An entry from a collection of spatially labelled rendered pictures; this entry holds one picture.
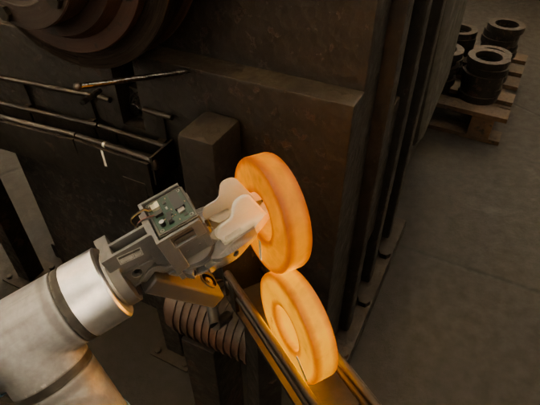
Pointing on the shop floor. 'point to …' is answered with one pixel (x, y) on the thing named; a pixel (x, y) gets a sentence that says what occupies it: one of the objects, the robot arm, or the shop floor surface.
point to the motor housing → (210, 350)
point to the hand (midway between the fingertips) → (269, 202)
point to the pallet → (482, 79)
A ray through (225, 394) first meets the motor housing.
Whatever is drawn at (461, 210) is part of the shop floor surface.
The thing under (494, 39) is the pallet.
